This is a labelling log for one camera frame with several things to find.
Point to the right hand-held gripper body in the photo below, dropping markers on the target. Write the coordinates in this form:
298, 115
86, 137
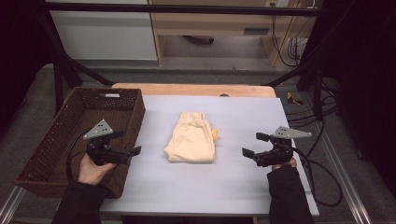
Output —
277, 154

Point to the cream pants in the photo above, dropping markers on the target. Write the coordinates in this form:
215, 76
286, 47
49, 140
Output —
190, 140

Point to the person's left hand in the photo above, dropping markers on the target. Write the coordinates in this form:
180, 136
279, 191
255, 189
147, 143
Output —
91, 172

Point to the aluminium rail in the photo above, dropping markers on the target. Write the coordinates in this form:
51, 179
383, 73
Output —
11, 203
345, 180

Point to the dark curtain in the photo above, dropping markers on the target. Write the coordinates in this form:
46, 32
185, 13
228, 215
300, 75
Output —
18, 62
367, 77

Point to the wooden desk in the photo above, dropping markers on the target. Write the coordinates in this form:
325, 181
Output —
211, 23

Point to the white table board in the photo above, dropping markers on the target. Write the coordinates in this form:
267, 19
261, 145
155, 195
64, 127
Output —
193, 186

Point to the person's right hand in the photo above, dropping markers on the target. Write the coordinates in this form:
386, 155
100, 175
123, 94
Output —
292, 162

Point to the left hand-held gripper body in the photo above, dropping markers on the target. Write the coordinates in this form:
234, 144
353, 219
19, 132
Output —
100, 153

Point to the black metal stand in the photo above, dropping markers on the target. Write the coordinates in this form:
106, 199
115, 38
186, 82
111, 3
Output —
59, 81
316, 90

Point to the brown woven basket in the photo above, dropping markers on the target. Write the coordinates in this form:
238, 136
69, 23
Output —
56, 146

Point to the black horizontal frame bar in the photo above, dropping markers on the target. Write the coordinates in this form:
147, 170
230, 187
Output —
186, 9

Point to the white cabinet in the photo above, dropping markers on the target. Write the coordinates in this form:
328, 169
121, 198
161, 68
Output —
102, 37

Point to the small yellow tag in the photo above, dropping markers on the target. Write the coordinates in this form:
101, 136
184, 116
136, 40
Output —
214, 134

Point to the light wooden table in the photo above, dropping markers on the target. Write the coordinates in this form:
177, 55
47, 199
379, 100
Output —
186, 89

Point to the yellow and black floor object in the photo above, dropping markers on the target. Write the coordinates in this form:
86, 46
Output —
292, 99

